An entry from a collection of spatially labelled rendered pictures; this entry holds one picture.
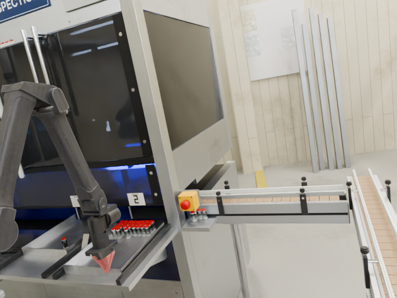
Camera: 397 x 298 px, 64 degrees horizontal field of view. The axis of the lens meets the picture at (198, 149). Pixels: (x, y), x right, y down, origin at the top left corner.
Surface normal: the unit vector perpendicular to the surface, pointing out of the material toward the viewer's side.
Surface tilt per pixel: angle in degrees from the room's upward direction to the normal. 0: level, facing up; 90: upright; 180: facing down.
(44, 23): 90
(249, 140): 90
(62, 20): 90
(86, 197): 105
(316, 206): 90
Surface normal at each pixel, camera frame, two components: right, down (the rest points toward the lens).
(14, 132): 0.90, -0.07
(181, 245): -0.34, 0.26
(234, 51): -0.13, 0.24
